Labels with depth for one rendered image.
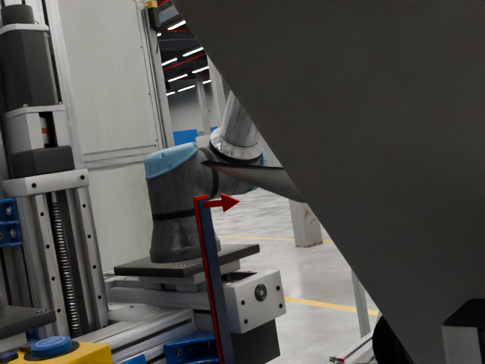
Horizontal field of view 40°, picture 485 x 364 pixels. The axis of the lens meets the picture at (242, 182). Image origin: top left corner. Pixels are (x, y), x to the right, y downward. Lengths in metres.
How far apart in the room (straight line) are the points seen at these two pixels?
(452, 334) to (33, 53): 1.08
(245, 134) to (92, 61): 1.45
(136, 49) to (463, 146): 2.63
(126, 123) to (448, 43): 2.53
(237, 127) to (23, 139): 0.42
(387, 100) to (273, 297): 1.03
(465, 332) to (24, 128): 1.05
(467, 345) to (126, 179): 2.47
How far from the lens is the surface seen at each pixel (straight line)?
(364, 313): 3.33
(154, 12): 2.99
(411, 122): 0.32
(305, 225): 7.53
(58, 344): 0.69
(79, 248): 1.32
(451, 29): 0.28
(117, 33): 2.85
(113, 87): 2.77
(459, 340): 0.32
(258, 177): 0.74
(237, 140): 1.37
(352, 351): 1.22
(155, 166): 1.35
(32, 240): 1.27
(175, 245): 1.34
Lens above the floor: 1.25
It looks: 3 degrees down
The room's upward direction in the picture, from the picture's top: 9 degrees counter-clockwise
